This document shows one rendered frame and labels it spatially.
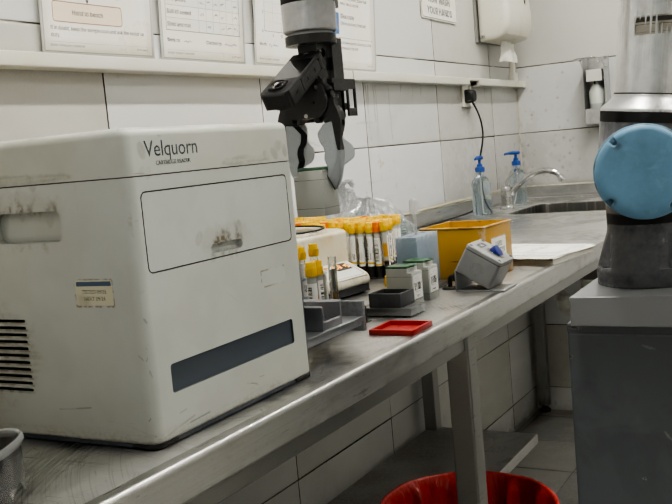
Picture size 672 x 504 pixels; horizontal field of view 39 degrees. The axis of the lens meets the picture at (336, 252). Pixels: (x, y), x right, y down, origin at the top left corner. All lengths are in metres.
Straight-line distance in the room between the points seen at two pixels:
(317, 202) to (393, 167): 1.53
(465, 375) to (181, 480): 0.76
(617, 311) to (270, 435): 0.52
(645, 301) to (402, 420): 1.66
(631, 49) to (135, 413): 0.72
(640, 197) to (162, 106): 1.05
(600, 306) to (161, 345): 0.63
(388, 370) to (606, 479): 0.36
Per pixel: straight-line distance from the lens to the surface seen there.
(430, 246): 1.70
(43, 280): 0.96
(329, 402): 1.09
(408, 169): 2.91
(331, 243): 1.72
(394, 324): 1.39
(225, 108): 2.11
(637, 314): 1.29
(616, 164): 1.19
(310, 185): 1.30
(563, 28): 3.87
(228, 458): 0.93
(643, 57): 1.21
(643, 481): 1.39
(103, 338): 0.92
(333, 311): 1.22
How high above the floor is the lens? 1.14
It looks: 6 degrees down
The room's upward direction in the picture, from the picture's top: 5 degrees counter-clockwise
